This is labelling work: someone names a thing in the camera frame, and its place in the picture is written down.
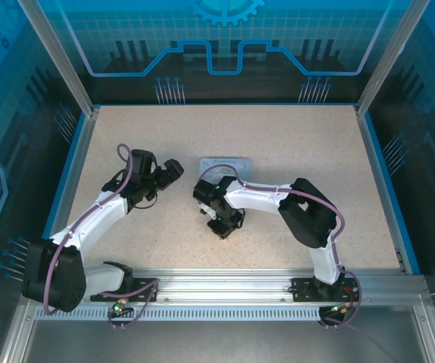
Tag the pale blue cartoon tin box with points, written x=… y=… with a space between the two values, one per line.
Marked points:
x=240 y=166

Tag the blue table edge strip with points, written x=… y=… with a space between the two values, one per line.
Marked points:
x=413 y=261
x=61 y=189

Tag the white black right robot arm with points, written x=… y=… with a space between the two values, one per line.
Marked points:
x=262 y=198

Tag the connector board with green light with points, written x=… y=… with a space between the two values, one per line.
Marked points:
x=120 y=308

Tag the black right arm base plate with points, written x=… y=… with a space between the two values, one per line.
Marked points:
x=300 y=289

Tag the connector board with orange plug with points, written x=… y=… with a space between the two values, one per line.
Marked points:
x=338 y=310

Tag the aluminium mounting rail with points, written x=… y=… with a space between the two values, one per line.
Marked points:
x=221 y=287

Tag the aluminium frame post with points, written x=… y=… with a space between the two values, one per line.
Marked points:
x=62 y=64
x=391 y=56

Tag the aluminium table side rail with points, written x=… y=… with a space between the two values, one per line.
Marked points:
x=82 y=151
x=372 y=151

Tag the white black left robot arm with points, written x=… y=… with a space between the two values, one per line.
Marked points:
x=100 y=215

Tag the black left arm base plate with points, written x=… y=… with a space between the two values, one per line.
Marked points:
x=145 y=284

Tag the grey metal shelf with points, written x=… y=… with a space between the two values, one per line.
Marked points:
x=221 y=344

